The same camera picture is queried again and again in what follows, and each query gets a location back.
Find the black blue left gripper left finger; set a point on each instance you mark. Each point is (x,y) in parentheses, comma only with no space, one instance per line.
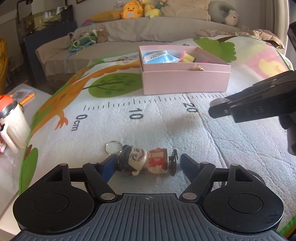
(97,178)

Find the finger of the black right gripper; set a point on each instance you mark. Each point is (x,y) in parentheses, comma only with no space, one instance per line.
(221,107)

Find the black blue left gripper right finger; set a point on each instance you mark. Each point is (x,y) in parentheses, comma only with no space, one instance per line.
(200,176)

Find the wind-up doll keychain toy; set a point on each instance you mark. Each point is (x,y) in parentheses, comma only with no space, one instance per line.
(134,160)

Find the yellow pink sponge item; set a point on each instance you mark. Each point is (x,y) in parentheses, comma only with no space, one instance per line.
(186,58)

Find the pink cardboard box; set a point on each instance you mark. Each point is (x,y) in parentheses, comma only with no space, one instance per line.
(207,73)

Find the colourful children play mat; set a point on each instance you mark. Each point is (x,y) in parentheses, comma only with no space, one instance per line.
(104,103)

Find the blue white packet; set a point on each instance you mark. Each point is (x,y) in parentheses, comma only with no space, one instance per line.
(156,57)

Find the white orange lidded cup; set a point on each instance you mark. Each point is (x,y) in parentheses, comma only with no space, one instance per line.
(14,127)

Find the grey bear neck pillow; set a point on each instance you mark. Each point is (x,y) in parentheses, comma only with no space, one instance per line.
(224,13)

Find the beige cushion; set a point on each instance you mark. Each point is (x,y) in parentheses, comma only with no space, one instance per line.
(192,9)

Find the orange pencil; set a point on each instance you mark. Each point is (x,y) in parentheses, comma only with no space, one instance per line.
(26,99)

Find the small yellow plush toy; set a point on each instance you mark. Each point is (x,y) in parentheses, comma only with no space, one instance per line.
(151,11)

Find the grey sofa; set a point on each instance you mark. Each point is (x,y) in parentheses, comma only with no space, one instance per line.
(124,36)

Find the yellow duck plush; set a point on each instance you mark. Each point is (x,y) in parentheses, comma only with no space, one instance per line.
(132,10)

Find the green cloth toy pile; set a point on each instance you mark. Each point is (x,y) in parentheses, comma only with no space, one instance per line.
(85,40)

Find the yellow banana pillow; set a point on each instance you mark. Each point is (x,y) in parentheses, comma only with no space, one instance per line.
(106,16)

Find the dark glass side cabinet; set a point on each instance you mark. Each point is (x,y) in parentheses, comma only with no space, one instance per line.
(38,29)

